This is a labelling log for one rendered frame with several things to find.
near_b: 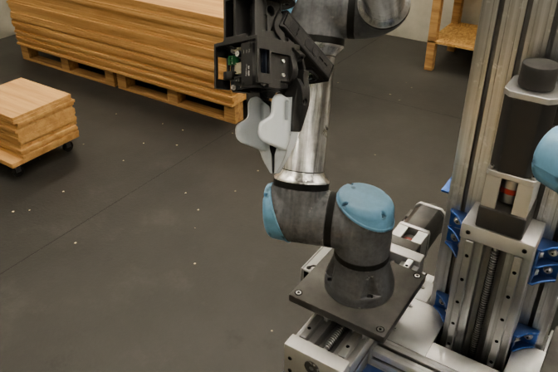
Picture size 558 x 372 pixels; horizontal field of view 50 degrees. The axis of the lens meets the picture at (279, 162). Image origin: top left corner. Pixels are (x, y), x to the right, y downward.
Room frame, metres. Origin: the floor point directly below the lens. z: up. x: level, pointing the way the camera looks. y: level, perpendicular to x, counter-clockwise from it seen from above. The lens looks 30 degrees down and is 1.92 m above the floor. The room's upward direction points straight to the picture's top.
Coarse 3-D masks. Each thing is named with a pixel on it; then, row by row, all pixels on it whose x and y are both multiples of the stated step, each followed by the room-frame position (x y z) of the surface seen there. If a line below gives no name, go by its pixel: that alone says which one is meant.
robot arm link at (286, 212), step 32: (320, 0) 1.13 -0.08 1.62; (352, 0) 1.11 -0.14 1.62; (320, 32) 1.10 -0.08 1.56; (352, 32) 1.11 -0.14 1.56; (320, 96) 1.07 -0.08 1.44; (320, 128) 1.05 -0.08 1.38; (288, 160) 1.03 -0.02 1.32; (320, 160) 1.03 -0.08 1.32; (288, 192) 0.99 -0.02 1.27; (320, 192) 0.99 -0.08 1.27; (288, 224) 0.96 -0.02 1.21; (320, 224) 0.95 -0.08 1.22
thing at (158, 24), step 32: (32, 0) 4.97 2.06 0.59; (64, 0) 4.73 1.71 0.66; (96, 0) 4.52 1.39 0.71; (128, 0) 4.31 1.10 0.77; (160, 0) 4.27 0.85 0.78; (192, 0) 4.27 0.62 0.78; (32, 32) 5.04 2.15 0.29; (64, 32) 4.79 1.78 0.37; (96, 32) 4.56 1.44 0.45; (128, 32) 4.34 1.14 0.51; (160, 32) 4.18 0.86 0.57; (192, 32) 4.00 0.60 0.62; (64, 64) 4.85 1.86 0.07; (96, 64) 4.60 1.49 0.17; (128, 64) 4.39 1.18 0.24; (160, 64) 4.18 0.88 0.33; (192, 64) 4.00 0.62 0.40; (224, 64) 3.85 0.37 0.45; (160, 96) 4.27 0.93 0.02; (224, 96) 3.85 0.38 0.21
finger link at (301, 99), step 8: (304, 72) 0.64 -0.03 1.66; (296, 80) 0.64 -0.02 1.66; (304, 80) 0.64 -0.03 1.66; (288, 88) 0.64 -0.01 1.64; (296, 88) 0.63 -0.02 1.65; (304, 88) 0.63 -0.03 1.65; (288, 96) 0.63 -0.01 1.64; (296, 96) 0.63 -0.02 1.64; (304, 96) 0.63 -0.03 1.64; (296, 104) 0.62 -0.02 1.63; (304, 104) 0.63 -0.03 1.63; (296, 112) 0.62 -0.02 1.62; (304, 112) 0.62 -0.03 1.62; (296, 120) 0.62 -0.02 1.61; (304, 120) 0.62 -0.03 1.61; (296, 128) 0.62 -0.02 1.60
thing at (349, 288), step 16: (336, 256) 0.96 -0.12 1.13; (336, 272) 0.95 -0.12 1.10; (352, 272) 0.93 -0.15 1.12; (368, 272) 0.92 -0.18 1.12; (384, 272) 0.94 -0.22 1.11; (336, 288) 0.93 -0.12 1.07; (352, 288) 0.92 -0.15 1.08; (368, 288) 0.92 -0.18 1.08; (384, 288) 0.93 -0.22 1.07; (352, 304) 0.91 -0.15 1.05; (368, 304) 0.91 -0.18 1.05
